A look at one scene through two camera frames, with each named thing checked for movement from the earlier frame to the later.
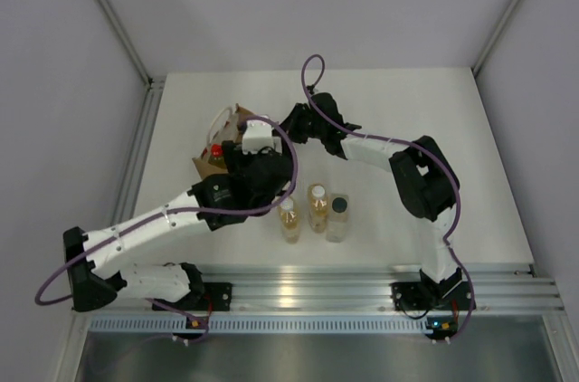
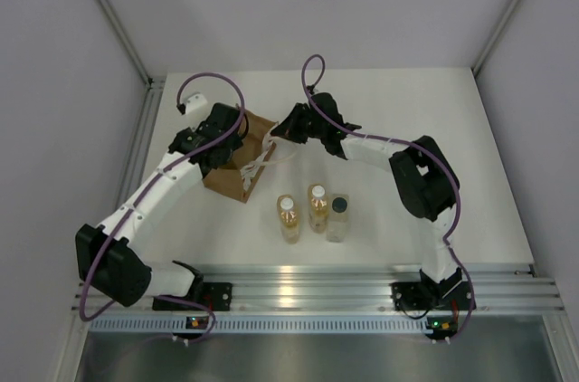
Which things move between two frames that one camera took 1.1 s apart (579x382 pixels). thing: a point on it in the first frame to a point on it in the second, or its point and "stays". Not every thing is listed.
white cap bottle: (318, 207) stays
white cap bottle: (290, 218) stays
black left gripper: (235, 158) to (235, 143)
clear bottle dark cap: (338, 217) stays
